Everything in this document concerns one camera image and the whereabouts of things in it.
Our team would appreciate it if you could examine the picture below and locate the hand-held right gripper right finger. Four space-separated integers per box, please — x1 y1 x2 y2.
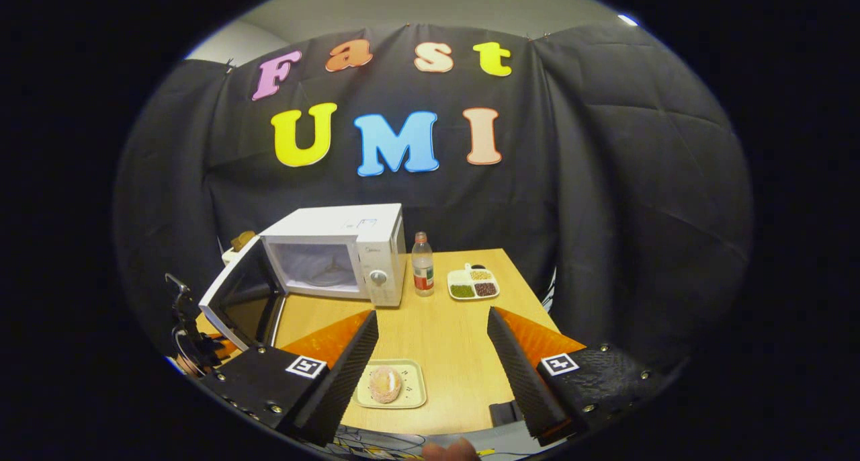
487 306 666 447

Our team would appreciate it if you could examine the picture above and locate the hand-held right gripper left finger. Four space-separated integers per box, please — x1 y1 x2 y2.
200 310 379 447

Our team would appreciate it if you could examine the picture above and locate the round bun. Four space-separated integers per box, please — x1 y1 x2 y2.
369 366 402 404

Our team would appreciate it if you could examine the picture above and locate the white microwave oven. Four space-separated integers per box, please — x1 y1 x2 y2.
198 203 408 352

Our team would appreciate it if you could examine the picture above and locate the black block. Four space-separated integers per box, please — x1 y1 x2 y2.
489 401 523 427

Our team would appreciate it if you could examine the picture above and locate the cream rectangular plate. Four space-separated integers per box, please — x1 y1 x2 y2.
354 359 428 409

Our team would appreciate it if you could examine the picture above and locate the divided dish of beans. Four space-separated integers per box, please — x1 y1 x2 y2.
447 263 501 301

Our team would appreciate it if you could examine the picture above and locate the clear plastic drink bottle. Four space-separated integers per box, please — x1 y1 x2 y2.
411 232 435 297

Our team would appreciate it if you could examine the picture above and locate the black backdrop cloth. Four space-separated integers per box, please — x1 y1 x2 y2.
114 23 753 374

